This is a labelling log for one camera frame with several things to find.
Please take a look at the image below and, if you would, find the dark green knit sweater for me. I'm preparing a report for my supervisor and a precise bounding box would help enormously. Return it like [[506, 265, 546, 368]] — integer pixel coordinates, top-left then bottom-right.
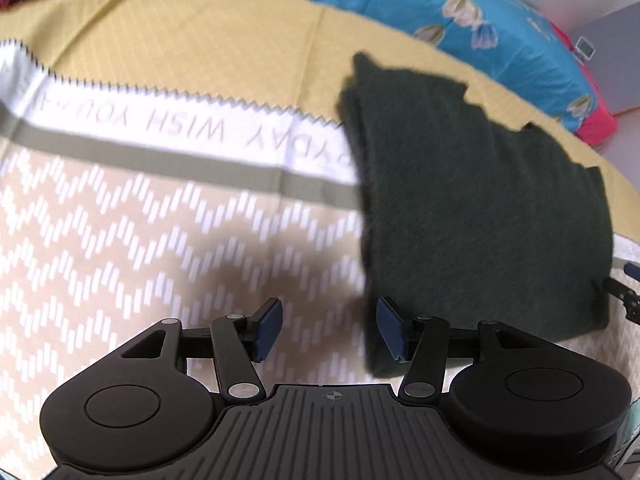
[[335, 52, 616, 380]]

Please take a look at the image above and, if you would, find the yellow and white patterned bedspread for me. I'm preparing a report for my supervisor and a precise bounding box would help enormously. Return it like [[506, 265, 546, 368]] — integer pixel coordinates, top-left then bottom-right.
[[1, 0, 639, 479]]

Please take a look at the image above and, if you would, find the small white digital clock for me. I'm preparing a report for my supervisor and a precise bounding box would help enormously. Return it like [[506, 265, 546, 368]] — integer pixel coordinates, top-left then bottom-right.
[[574, 36, 596, 61]]

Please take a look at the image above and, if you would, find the blue floral quilt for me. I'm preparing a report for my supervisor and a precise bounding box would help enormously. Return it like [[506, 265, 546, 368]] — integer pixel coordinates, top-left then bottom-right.
[[217, 0, 601, 134]]

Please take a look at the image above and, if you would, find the grey board against wall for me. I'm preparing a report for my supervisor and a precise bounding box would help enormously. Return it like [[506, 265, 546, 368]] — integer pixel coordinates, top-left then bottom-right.
[[568, 2, 640, 115]]

